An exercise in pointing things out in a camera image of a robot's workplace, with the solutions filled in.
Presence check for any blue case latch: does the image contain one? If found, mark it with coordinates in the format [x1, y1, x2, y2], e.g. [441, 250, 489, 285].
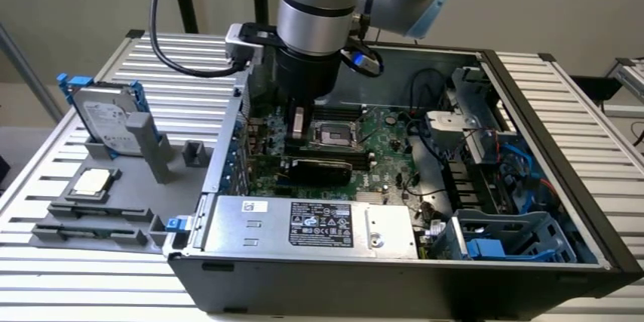
[167, 215, 193, 233]

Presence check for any CPU socket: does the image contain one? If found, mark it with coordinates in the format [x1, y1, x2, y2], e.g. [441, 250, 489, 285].
[309, 119, 364, 150]

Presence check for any blue disk bay caddy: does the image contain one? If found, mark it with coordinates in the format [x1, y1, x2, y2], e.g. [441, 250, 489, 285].
[464, 238, 511, 262]

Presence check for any red internal wire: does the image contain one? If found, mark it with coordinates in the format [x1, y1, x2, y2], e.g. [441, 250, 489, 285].
[537, 178, 563, 206]

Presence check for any blue disk carrier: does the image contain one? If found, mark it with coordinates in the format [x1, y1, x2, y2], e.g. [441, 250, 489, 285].
[56, 72, 172, 158]

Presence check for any black camera cable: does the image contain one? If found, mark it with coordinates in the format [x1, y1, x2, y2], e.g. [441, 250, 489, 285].
[148, 0, 248, 79]

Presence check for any silver hard disk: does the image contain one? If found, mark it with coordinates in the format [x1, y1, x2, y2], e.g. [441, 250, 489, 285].
[72, 85, 145, 157]

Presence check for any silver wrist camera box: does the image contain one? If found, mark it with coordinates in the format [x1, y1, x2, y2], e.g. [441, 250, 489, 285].
[224, 23, 267, 71]

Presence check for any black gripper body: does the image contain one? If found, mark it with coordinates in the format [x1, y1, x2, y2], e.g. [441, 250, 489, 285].
[273, 45, 343, 106]

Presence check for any metal slat side table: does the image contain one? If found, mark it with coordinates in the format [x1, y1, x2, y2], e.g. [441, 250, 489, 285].
[601, 57, 644, 119]

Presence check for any black RAM slot bank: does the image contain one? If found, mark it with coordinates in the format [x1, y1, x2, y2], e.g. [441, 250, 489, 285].
[312, 104, 364, 120]
[287, 147, 371, 172]

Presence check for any black RAM module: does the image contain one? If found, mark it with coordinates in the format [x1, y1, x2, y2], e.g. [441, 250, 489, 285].
[279, 154, 355, 188]

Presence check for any silver power supply unit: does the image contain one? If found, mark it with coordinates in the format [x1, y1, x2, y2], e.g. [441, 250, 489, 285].
[199, 195, 420, 261]

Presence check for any grey parts rack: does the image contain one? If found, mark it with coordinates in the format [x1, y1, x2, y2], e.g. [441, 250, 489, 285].
[29, 112, 219, 257]

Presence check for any silver CPU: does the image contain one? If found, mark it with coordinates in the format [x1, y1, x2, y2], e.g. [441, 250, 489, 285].
[72, 168, 116, 197]

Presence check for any grey aluminium pole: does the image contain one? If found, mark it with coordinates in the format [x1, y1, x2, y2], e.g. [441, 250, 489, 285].
[0, 22, 65, 124]

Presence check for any grey metal drive bracket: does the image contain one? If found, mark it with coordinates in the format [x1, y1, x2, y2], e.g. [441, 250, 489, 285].
[423, 67, 519, 164]

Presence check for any grey disk bay cage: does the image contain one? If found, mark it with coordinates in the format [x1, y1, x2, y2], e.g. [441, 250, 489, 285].
[441, 207, 579, 263]

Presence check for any green motherboard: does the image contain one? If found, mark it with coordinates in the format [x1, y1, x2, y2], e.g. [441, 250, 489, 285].
[240, 105, 428, 210]

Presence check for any black internal wire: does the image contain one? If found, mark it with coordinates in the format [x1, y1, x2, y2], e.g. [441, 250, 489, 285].
[408, 68, 448, 121]

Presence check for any blue internal wire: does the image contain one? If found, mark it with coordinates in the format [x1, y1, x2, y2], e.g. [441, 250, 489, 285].
[497, 140, 563, 221]

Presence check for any black open PC case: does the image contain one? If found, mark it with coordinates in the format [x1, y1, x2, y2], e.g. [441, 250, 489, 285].
[165, 41, 644, 322]

